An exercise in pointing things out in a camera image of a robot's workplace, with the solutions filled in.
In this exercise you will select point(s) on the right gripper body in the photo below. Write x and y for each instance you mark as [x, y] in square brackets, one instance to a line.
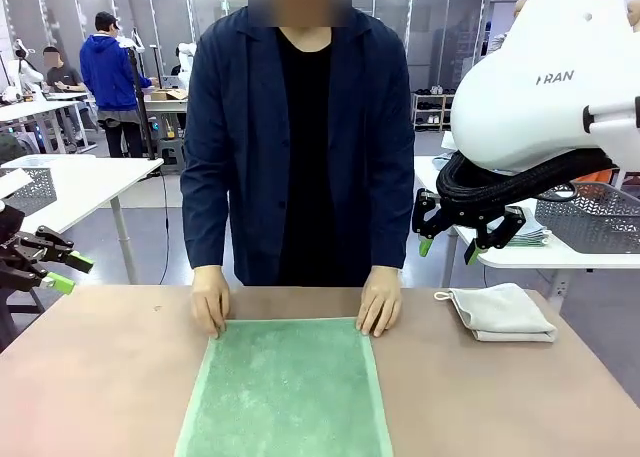
[475, 222]

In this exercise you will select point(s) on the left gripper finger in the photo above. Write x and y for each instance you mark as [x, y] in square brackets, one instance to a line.
[55, 282]
[52, 244]

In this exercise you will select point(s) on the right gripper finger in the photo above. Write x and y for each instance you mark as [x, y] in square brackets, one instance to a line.
[502, 229]
[430, 212]

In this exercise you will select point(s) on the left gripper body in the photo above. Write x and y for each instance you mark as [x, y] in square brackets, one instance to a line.
[10, 257]

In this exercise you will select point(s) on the pale grey towel white loop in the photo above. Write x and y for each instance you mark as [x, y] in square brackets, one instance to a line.
[505, 312]

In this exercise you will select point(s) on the green terry towel white loop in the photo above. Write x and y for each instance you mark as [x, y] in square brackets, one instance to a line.
[285, 387]

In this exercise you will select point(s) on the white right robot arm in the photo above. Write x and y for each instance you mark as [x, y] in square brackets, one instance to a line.
[530, 102]

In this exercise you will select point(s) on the person's right forearm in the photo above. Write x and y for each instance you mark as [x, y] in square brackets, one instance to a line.
[205, 227]

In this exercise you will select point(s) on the person's left forearm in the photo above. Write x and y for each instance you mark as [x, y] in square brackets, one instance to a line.
[395, 222]

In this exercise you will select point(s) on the stack of folded towels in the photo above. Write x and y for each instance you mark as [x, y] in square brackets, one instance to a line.
[530, 234]

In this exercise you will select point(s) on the grey mesh basket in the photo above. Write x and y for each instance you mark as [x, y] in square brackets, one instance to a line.
[35, 189]
[595, 222]

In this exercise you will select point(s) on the person's left hand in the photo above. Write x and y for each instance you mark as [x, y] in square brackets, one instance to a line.
[382, 299]

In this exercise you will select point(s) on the person's right hand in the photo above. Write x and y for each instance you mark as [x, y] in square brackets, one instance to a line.
[210, 297]

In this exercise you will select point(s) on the white side table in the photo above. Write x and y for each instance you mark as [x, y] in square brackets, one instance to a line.
[525, 259]

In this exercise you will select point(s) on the white work desk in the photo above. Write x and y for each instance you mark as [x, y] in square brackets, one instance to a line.
[95, 182]

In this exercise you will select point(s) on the wooden shoe rack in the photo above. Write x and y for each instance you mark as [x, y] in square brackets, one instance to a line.
[432, 109]

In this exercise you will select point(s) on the white background desk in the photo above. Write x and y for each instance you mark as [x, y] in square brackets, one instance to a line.
[35, 108]

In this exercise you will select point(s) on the person in navy jacket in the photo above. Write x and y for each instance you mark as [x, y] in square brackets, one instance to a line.
[300, 152]

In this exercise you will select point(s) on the grey step stool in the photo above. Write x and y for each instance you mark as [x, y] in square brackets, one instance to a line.
[172, 154]

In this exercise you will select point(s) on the black tripod pole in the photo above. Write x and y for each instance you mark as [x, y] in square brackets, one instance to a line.
[141, 107]

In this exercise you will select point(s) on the seated person grey shirt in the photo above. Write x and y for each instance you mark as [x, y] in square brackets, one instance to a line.
[62, 77]

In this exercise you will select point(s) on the white humanoid robot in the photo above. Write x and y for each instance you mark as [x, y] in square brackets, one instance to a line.
[22, 72]

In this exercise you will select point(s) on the man in blue hoodie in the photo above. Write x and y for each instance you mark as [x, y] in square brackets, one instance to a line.
[110, 72]

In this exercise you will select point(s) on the cardboard box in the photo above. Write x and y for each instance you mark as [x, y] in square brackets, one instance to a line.
[167, 95]

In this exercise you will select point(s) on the black metal frame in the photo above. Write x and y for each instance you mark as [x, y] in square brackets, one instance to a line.
[12, 312]

